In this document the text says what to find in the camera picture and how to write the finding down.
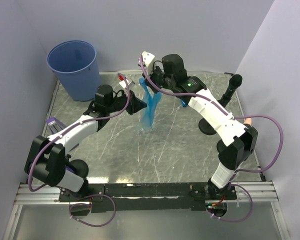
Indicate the blue plastic trash bin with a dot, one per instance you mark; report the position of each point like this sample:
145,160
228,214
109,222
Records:
75,64

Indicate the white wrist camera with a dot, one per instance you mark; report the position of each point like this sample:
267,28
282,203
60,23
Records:
148,60
125,82

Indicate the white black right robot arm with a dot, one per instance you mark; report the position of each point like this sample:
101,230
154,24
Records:
237,141

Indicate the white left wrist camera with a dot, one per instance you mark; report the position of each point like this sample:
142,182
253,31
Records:
125,82

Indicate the black microphone on stand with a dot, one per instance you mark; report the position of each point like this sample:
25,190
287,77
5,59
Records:
234,83

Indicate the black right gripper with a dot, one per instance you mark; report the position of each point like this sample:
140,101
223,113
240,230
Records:
157,69

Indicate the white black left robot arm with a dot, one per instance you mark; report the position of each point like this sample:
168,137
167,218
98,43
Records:
49,160

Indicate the blue plastic trash bag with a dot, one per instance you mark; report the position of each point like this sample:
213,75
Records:
148,113

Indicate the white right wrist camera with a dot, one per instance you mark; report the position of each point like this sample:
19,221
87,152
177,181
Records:
148,60

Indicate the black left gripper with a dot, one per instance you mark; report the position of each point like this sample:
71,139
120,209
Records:
135,104

